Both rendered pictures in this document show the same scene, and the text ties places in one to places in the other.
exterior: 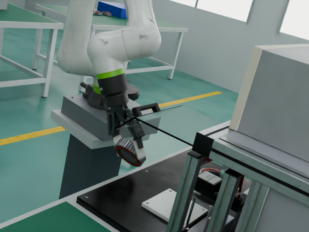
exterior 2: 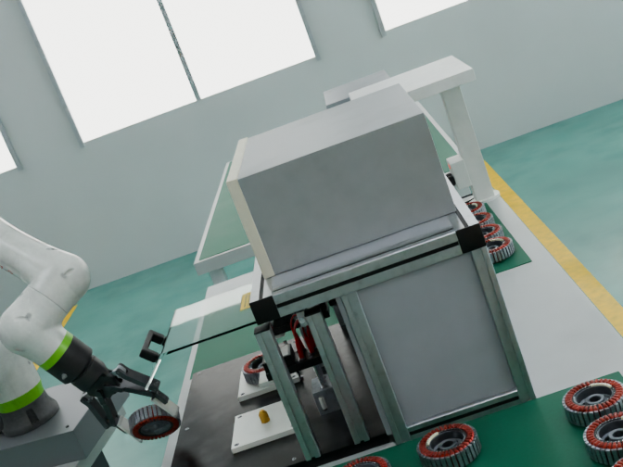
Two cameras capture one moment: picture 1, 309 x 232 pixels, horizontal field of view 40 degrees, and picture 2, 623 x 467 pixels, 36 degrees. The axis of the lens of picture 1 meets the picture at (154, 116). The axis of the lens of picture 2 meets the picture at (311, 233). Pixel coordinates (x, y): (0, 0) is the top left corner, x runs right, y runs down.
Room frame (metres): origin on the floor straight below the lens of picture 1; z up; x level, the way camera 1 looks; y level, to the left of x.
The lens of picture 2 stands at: (-0.67, 0.51, 1.66)
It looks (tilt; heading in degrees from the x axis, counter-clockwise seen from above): 15 degrees down; 333
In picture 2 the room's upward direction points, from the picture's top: 21 degrees counter-clockwise
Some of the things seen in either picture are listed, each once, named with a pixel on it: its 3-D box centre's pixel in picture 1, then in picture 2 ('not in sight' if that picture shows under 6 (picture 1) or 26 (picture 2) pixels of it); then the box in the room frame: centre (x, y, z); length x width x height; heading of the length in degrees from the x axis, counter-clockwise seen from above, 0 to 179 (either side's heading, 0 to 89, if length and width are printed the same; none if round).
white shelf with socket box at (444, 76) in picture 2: not in sight; (429, 151); (1.71, -1.16, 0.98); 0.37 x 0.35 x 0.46; 149
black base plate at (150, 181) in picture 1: (197, 202); (276, 402); (1.23, -0.20, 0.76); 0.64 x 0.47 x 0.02; 149
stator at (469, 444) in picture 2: not in sight; (449, 447); (0.67, -0.26, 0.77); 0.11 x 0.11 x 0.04
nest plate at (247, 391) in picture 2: not in sight; (269, 375); (1.34, -0.25, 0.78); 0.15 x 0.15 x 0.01; 59
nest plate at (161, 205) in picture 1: (175, 208); (266, 422); (1.13, -0.13, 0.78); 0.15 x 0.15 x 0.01; 59
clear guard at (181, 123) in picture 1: (189, 135); (223, 326); (1.08, -0.10, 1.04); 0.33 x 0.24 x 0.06; 59
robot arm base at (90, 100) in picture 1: (99, 93); (8, 413); (1.80, 0.26, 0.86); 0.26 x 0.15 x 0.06; 43
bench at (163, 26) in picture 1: (114, 46); not in sight; (5.35, 0.71, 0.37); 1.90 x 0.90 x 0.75; 149
